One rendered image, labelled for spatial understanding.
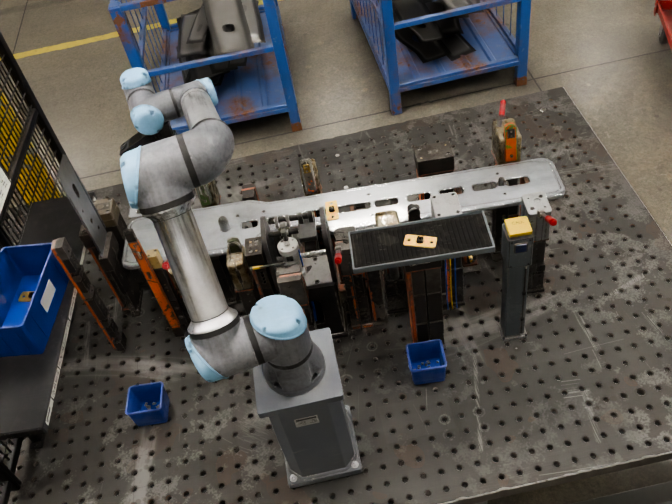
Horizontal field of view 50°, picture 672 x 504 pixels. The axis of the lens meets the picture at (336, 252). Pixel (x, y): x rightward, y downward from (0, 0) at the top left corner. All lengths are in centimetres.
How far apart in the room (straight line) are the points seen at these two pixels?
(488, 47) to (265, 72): 133
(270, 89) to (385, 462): 277
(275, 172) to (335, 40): 222
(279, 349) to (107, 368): 100
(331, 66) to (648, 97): 189
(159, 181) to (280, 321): 39
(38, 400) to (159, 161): 84
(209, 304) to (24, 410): 70
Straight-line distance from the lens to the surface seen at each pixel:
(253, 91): 439
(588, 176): 280
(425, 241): 191
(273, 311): 161
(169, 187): 151
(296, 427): 183
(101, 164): 450
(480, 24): 469
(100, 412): 240
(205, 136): 152
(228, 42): 422
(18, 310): 232
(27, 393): 211
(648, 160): 398
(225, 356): 160
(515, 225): 195
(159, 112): 188
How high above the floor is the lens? 256
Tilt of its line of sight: 47 degrees down
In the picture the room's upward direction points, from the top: 12 degrees counter-clockwise
